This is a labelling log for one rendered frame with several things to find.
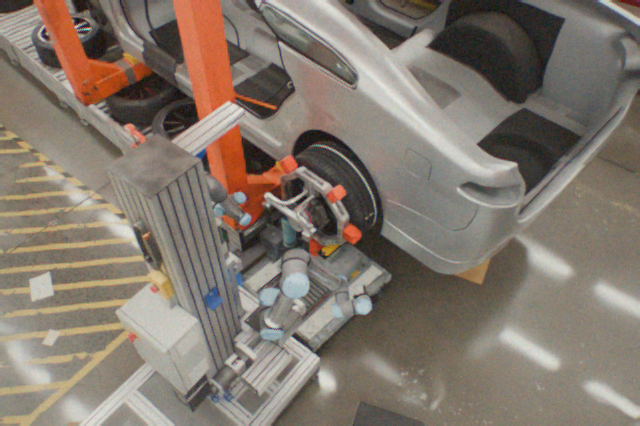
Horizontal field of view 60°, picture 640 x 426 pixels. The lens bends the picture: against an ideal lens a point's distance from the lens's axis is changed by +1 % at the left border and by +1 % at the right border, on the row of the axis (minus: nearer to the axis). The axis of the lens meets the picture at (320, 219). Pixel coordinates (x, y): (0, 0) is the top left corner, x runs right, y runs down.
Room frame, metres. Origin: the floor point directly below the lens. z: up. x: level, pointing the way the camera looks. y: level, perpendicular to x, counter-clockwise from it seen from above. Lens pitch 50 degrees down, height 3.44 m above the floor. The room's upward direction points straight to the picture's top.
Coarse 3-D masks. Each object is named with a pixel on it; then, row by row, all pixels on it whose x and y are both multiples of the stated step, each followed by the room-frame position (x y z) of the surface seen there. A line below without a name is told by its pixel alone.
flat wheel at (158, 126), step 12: (168, 108) 3.69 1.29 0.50; (180, 108) 3.72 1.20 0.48; (192, 108) 3.76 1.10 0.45; (156, 120) 3.53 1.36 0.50; (168, 120) 3.61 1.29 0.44; (180, 120) 3.71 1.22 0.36; (192, 120) 3.59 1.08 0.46; (156, 132) 3.38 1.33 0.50; (168, 132) 3.41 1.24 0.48; (204, 156) 3.22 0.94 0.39
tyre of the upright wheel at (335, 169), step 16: (320, 144) 2.54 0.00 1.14; (336, 144) 2.50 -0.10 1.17; (304, 160) 2.39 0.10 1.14; (320, 160) 2.36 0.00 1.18; (336, 160) 2.35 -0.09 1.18; (352, 160) 2.37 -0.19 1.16; (336, 176) 2.24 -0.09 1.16; (352, 176) 2.26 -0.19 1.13; (368, 176) 2.30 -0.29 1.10; (352, 192) 2.18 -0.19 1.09; (368, 192) 2.22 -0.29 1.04; (352, 208) 2.12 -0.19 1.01; (368, 208) 2.16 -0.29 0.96; (352, 224) 2.11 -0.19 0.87; (368, 224) 2.15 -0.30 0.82
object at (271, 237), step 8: (280, 224) 2.49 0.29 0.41; (264, 232) 2.42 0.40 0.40; (272, 232) 2.42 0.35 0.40; (280, 232) 2.42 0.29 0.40; (296, 232) 2.48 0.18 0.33; (264, 240) 2.37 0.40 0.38; (272, 240) 2.35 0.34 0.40; (280, 240) 2.35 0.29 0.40; (264, 248) 2.38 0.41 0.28; (272, 248) 2.32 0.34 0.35; (280, 248) 2.33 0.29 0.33; (288, 248) 2.52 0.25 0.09; (272, 256) 2.41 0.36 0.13; (280, 256) 2.32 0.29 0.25
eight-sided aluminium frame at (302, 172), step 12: (300, 168) 2.35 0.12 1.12; (288, 180) 2.44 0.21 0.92; (312, 180) 2.25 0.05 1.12; (288, 192) 2.45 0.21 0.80; (324, 192) 2.16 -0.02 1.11; (336, 204) 2.15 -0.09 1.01; (336, 216) 2.09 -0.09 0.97; (348, 216) 2.10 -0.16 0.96; (324, 240) 2.16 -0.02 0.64; (336, 240) 2.08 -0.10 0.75
